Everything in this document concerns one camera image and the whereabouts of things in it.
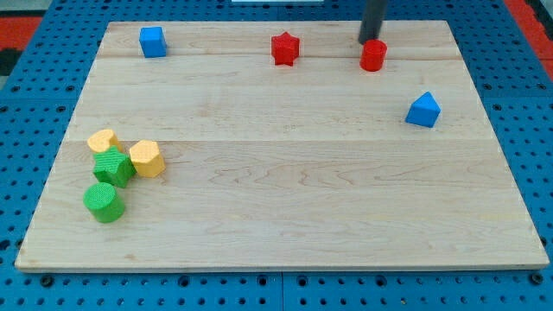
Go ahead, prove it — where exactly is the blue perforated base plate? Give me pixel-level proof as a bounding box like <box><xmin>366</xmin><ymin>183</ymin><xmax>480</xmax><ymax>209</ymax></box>
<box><xmin>1</xmin><ymin>0</ymin><xmax>552</xmax><ymax>310</ymax></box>

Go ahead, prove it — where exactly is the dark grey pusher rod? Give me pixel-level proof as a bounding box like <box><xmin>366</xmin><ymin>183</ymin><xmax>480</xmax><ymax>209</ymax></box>
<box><xmin>358</xmin><ymin>0</ymin><xmax>388</xmax><ymax>45</ymax></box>

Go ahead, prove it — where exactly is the blue triangular prism block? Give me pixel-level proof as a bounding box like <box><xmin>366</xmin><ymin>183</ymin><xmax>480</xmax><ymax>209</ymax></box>
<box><xmin>405</xmin><ymin>92</ymin><xmax>442</xmax><ymax>128</ymax></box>

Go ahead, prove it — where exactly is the red cylinder block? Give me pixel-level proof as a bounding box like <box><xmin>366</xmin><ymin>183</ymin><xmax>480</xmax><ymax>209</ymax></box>
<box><xmin>359</xmin><ymin>39</ymin><xmax>387</xmax><ymax>72</ymax></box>

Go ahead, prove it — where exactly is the yellow heart block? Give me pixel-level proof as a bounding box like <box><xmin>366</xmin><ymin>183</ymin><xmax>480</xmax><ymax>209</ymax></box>
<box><xmin>86</xmin><ymin>129</ymin><xmax>123</xmax><ymax>153</ymax></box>

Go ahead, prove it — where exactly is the yellow hexagon block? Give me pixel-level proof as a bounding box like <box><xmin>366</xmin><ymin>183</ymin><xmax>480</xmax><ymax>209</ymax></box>
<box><xmin>129</xmin><ymin>140</ymin><xmax>166</xmax><ymax>178</ymax></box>

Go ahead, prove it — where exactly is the wooden board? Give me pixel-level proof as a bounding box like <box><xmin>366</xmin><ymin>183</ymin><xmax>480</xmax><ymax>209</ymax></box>
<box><xmin>16</xmin><ymin>21</ymin><xmax>550</xmax><ymax>273</ymax></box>

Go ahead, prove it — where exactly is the green cylinder block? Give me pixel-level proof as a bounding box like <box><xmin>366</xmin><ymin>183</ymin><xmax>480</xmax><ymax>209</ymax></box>
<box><xmin>83</xmin><ymin>182</ymin><xmax>125</xmax><ymax>223</ymax></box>

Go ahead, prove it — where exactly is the blue cube block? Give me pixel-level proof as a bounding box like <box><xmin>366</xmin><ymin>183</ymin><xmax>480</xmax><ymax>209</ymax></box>
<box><xmin>139</xmin><ymin>26</ymin><xmax>167</xmax><ymax>58</ymax></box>

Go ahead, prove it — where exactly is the green star block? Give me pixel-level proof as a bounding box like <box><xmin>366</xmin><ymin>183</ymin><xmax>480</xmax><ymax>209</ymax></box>
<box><xmin>92</xmin><ymin>146</ymin><xmax>137</xmax><ymax>188</ymax></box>

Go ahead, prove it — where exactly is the red star block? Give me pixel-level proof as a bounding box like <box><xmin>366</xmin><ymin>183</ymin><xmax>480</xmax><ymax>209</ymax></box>
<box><xmin>270</xmin><ymin>32</ymin><xmax>301</xmax><ymax>67</ymax></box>

